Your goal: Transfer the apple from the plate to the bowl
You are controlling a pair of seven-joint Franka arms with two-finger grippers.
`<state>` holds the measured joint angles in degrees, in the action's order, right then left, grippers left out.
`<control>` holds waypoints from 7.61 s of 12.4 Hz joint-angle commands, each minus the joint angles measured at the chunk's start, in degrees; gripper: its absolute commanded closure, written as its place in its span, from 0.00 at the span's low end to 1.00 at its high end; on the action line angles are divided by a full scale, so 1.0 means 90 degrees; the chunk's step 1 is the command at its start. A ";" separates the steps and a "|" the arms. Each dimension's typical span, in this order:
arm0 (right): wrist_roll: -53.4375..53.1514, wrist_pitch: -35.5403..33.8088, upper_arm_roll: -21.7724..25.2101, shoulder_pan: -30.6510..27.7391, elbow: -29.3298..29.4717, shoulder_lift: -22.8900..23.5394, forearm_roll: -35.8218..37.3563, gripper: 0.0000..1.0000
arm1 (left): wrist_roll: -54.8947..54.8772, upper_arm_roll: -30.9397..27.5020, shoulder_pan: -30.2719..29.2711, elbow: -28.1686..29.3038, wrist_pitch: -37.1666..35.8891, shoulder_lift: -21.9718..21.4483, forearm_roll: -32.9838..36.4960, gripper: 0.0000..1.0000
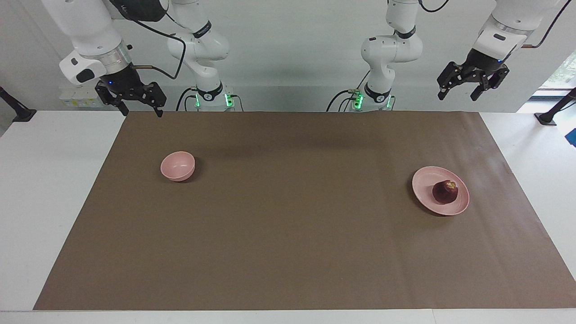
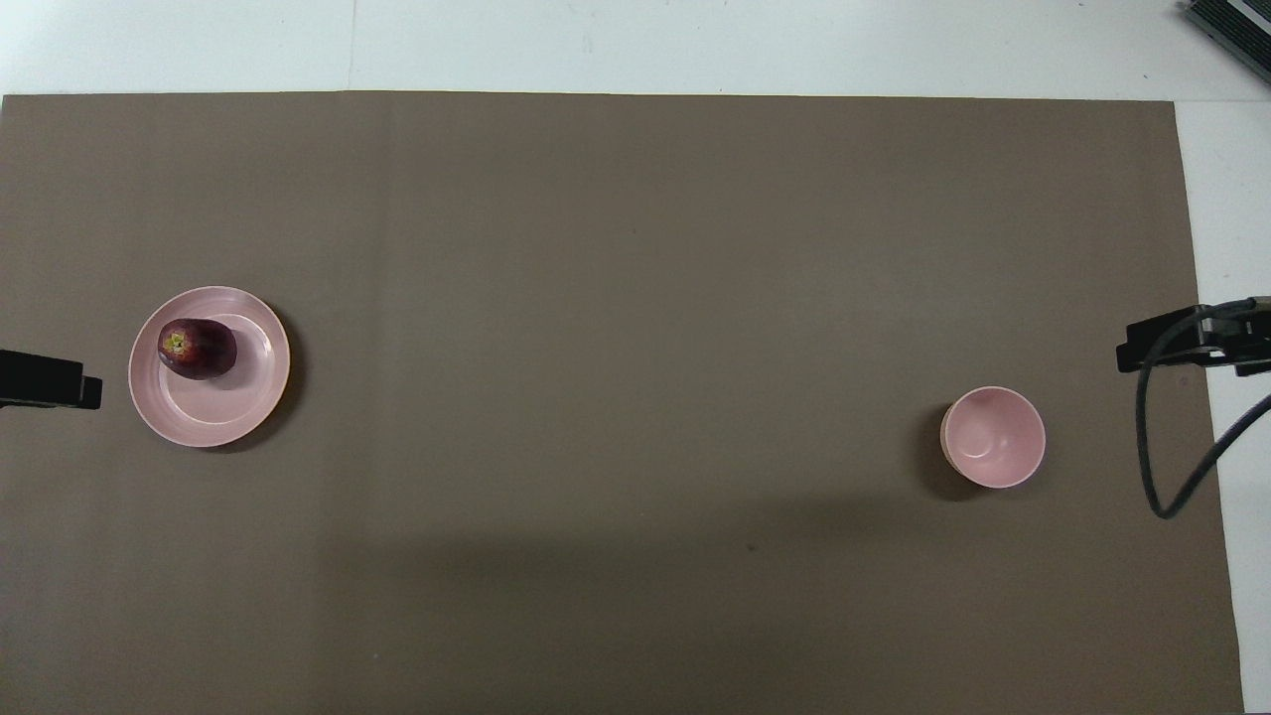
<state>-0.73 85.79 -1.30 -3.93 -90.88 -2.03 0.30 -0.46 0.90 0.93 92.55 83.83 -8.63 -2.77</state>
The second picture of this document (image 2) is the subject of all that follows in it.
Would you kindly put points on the pink plate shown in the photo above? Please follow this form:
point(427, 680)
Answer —
point(223, 412)

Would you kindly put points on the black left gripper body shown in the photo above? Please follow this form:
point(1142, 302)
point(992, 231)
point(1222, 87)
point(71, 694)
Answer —
point(40, 379)

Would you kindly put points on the grey ribbed device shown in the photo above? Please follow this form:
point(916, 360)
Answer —
point(1231, 22)

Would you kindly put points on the brown table mat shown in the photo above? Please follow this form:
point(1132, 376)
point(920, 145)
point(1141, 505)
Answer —
point(635, 298)

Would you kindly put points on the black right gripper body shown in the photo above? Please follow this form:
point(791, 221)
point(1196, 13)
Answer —
point(1246, 333)

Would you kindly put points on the dark red apple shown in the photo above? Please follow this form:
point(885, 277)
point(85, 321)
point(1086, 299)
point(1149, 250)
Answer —
point(204, 350)

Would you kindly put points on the pink bowl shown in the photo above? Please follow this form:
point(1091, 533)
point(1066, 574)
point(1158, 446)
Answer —
point(993, 437)

